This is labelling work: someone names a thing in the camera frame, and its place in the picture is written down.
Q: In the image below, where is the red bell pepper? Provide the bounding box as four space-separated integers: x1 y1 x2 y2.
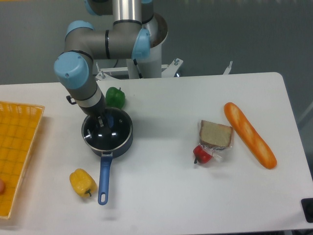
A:
193 145 213 164

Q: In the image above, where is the blue saucepan with handle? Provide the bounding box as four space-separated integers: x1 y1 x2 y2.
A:
81 106 134 206

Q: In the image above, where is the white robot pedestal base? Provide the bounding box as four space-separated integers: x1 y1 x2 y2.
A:
95 13 183 80

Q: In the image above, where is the yellow woven basket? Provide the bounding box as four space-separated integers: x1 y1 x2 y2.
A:
0 101 45 219

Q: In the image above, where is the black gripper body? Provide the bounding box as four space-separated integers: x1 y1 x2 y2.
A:
66 94 106 118

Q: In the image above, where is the wrapped bread slice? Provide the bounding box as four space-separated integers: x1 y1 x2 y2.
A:
199 120 233 162

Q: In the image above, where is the black device at table edge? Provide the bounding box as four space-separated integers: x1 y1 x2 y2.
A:
301 198 313 223

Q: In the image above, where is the orange baguette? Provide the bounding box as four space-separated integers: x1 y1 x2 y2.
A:
224 102 277 169

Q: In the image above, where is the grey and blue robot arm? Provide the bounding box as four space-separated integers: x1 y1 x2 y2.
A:
54 0 154 126

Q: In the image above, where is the glass pot lid blue knob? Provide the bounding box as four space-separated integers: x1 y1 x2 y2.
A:
82 107 133 151

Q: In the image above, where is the yellow bell pepper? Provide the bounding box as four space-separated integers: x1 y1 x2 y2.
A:
69 168 97 198

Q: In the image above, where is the green bell pepper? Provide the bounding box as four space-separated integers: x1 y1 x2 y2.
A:
106 87 126 109

